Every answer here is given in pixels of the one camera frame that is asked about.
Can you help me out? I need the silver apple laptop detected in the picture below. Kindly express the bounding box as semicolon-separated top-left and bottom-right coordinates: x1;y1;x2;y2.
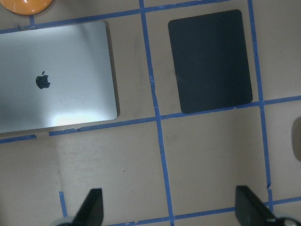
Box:
0;21;118;133

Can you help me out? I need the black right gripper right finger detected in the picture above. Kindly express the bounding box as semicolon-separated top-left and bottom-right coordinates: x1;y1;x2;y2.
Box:
235;186;281;226

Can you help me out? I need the orange desk lamp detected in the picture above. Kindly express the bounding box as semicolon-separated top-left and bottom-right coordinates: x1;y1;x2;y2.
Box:
0;0;53;16

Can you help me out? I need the white computer mouse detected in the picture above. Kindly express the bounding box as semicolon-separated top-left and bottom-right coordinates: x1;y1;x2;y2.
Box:
291;117;301;161

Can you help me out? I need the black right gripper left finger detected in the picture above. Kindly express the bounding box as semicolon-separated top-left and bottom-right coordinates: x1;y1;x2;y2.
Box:
71;188;104;226

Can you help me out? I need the black mousepad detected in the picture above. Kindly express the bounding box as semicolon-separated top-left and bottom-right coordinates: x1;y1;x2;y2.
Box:
168;9;253;114

